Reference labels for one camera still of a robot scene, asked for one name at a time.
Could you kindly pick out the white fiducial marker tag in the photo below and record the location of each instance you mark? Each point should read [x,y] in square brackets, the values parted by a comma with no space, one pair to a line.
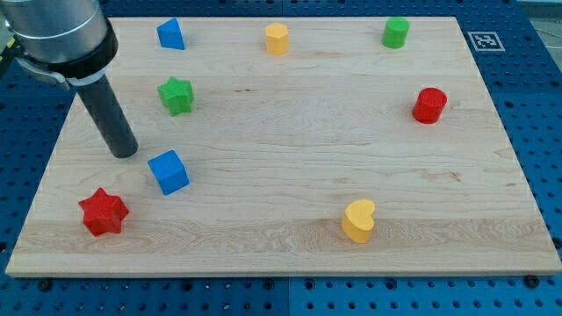
[486,41]

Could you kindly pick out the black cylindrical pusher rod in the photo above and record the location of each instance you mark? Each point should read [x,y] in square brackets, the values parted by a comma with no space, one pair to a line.
[104,108]

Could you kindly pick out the blue cube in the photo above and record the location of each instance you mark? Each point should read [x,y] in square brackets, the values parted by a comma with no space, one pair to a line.
[169,172]

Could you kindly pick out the green star block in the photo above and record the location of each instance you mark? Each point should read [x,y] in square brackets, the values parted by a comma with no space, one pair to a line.
[176,96]

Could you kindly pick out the red star block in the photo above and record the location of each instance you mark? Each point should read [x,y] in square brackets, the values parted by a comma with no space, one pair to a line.
[103,213]

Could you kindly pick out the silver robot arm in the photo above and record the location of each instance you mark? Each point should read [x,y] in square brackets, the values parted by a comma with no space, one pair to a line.
[64,42]

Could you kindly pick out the green cylinder block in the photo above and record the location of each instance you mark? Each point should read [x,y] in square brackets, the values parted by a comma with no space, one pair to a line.
[395,32]

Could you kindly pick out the wooden board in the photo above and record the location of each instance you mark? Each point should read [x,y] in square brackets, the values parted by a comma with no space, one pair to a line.
[277,146]

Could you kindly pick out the yellow heart block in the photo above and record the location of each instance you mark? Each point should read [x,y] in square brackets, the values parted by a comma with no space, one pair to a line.
[357,220]

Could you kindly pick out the blue triangular block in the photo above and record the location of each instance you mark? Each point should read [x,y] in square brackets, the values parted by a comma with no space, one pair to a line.
[170,35]

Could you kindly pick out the yellow hexagon block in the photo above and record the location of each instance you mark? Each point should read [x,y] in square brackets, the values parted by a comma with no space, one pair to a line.
[277,38]

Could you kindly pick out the red cylinder block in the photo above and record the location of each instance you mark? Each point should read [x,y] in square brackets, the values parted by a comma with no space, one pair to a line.
[429,105]

